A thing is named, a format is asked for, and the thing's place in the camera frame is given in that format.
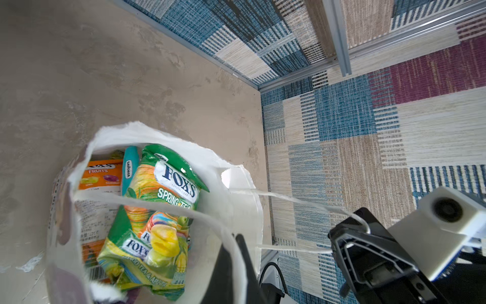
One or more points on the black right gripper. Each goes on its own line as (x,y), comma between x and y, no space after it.
(377,269)

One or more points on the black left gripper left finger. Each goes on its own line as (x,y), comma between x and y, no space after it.
(220,288)

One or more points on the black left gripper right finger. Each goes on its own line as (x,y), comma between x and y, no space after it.
(254,294)

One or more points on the green yellow Fox's bag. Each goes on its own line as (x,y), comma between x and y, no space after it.
(147,248)

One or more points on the orange snack bag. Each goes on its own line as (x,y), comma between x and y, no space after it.
(102,176)

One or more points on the teal Fox's candy bag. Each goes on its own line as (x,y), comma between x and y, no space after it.
(131,162)

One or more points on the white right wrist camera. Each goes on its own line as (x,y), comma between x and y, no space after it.
(445,223)

